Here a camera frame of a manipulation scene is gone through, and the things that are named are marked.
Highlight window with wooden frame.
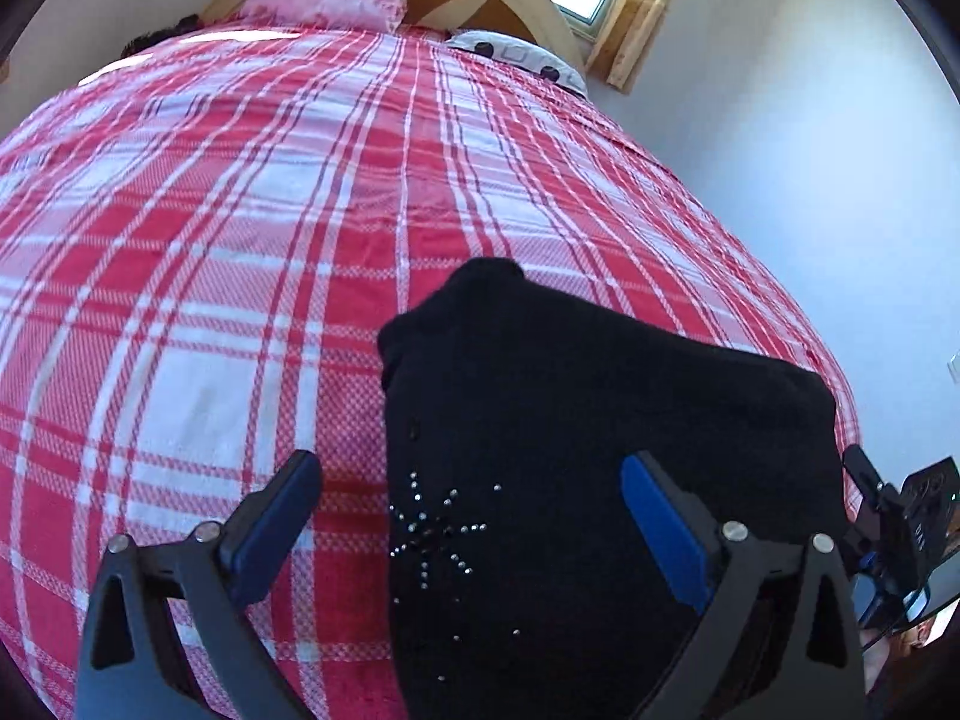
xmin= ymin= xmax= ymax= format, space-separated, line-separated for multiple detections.
xmin=585 ymin=0 xmax=704 ymax=93

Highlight person's right hand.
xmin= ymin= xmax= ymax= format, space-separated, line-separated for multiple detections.
xmin=861 ymin=604 xmax=937 ymax=662

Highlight red plaid blanket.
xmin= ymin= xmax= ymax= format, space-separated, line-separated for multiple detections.
xmin=0 ymin=26 xmax=863 ymax=720

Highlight white pillow with black dots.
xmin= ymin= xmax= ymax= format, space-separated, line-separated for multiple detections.
xmin=446 ymin=30 xmax=590 ymax=96

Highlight pink floral pillow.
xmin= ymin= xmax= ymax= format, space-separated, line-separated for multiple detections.
xmin=238 ymin=0 xmax=412 ymax=36

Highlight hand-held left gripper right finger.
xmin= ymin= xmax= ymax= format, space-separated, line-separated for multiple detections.
xmin=621 ymin=451 xmax=867 ymax=720

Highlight black pants with rhinestones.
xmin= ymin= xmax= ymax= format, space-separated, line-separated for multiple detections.
xmin=375 ymin=256 xmax=850 ymax=720

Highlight dark fuzzy object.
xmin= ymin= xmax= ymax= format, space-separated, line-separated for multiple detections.
xmin=118 ymin=15 xmax=205 ymax=59

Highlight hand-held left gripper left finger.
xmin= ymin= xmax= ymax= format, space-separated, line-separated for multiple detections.
xmin=75 ymin=450 xmax=325 ymax=720

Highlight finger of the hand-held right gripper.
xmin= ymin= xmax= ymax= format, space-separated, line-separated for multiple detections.
xmin=853 ymin=551 xmax=912 ymax=627
xmin=842 ymin=445 xmax=901 ymax=541

